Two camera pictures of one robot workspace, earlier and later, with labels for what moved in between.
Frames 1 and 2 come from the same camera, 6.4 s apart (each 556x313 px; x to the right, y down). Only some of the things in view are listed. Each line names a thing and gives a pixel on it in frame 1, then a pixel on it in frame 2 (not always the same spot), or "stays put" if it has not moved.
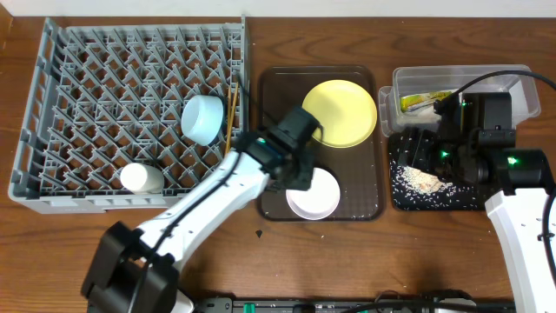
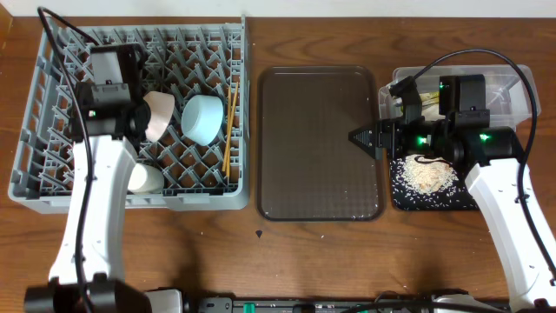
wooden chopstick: [232, 117] stays put
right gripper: [414, 149] -> [379, 132]
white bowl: [320, 201] -> [162, 106]
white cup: [142, 179] stays put
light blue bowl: [201, 118] stays put
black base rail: [272, 304] stays put
